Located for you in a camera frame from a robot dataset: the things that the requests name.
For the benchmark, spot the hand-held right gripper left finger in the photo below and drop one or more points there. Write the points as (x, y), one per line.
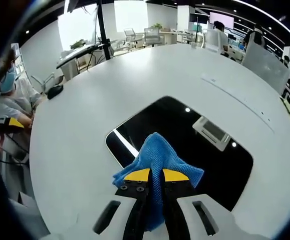
(114, 220)

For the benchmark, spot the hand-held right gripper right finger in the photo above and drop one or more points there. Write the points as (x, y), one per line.
(192, 220)

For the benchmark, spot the blue cleaning cloth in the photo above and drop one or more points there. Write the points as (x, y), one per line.
(157, 155)

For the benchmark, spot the person in white shirt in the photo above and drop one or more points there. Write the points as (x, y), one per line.
(7, 107)

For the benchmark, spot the person's head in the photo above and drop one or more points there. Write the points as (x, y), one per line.
(8, 75)

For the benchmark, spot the small black object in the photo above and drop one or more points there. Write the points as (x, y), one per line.
(55, 91)

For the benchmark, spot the white storage shelf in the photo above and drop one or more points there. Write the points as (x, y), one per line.
(19, 60)

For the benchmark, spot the white tilted desk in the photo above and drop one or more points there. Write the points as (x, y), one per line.
(78, 55)

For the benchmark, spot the green potted plant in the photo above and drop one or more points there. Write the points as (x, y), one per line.
(157, 26)
(77, 44)

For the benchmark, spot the recessed table socket strip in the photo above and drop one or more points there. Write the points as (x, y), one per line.
(237, 100)

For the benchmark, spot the black stand pole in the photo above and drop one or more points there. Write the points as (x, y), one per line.
(104, 30)

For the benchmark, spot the black overhead panel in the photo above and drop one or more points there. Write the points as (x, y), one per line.
(70, 5)

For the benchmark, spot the grey mesh office chair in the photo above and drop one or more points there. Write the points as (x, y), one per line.
(266, 67)

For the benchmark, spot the small white cup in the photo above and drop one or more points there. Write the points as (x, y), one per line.
(193, 45)

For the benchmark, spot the light wooden table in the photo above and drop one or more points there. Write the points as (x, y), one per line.
(176, 37)

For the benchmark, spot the curved ceiling light strip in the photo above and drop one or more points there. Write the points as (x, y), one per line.
(272, 15)

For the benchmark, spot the large wall display screen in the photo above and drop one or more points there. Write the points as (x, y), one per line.
(221, 20)

